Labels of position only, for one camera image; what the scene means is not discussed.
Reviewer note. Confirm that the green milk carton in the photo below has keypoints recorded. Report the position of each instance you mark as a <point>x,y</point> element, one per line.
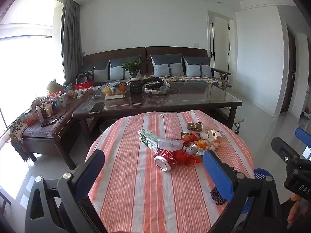
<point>147,139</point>

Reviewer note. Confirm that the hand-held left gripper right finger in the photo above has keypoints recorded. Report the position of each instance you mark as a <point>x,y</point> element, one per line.
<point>216,172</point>

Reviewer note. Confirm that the dark wooden sofa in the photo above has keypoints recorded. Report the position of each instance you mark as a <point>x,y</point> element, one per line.
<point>131,52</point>

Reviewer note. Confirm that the black ribbed jar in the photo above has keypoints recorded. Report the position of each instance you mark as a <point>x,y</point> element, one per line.
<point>135,87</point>

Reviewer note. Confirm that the orange striped tablecloth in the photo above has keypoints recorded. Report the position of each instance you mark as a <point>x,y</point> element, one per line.
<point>145,199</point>

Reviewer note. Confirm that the cluster of cosmetic bottles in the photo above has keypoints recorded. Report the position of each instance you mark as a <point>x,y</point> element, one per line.
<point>53,104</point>

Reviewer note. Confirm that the person's right hand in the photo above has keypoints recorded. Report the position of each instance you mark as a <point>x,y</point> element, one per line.
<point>296,208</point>

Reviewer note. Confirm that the black handbag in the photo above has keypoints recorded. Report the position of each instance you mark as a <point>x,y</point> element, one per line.
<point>82,77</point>

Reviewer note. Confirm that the dark wooden side bench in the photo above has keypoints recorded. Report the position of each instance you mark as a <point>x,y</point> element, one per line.
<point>48,136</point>

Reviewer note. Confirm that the gold foil wrapper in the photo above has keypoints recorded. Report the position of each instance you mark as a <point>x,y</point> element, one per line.
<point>194,126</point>

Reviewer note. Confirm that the dark beaded mat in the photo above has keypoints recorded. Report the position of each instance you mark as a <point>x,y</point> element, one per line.
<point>218,196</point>

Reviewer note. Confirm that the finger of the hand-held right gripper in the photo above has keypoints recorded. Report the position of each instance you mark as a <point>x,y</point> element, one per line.
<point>283,148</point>
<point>303,137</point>

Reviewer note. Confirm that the dark glass-topped coffee table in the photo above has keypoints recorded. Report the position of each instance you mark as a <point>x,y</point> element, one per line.
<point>189,97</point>

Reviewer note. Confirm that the grey curtain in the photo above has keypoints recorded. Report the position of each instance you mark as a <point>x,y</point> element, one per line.
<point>71,41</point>

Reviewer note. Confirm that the cream rolling stool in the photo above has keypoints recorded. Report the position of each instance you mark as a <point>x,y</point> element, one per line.
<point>239,121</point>

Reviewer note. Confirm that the black waste bin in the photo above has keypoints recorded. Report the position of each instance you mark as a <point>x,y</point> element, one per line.
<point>105,128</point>

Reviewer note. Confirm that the crushed red can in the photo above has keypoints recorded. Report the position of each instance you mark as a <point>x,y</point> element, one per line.
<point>162,162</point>

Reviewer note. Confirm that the large balcony window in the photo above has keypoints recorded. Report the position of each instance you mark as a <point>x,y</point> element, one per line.
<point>24,65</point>

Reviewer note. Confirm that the black smartphone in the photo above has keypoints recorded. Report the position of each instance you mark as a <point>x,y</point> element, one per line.
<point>96,108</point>

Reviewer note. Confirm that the red snack wrapper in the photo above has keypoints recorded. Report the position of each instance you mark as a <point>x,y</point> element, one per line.
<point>190,137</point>

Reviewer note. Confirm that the black phone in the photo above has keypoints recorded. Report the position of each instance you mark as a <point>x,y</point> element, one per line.
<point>48,123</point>

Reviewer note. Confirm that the dark brown door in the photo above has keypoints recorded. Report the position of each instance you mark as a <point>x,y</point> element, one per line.
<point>289,72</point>

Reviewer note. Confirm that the blue plastic basket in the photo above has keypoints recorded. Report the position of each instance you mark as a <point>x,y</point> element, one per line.
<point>261,173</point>

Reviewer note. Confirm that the white door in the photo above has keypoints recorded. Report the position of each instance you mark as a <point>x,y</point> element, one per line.
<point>220,36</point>

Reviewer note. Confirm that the floral sofa cover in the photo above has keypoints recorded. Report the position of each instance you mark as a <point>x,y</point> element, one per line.
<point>194,79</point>

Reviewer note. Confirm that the patterned throw blanket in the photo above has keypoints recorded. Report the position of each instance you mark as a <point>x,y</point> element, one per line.
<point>19,131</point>

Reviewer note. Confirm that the glass tray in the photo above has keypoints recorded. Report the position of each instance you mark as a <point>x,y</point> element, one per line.
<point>154,86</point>

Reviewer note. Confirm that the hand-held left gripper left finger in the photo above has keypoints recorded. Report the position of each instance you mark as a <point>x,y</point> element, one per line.
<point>92,170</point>

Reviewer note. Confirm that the red cardboard box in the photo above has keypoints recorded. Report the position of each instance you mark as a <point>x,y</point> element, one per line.
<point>307,114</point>

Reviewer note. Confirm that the white book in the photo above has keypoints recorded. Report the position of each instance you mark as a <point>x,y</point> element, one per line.
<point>115,96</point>

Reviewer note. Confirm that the red gift box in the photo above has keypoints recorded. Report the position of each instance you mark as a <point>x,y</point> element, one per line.
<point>83,85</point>

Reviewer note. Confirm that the blue grey pillow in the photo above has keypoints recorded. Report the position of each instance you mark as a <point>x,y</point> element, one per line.
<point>165,65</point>
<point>100,71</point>
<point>117,69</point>
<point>196,66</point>

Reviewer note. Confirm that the white printed wrapper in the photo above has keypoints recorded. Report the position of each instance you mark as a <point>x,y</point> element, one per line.
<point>193,149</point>

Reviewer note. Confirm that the green potted plant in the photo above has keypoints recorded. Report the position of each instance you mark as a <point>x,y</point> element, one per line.
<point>132,68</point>

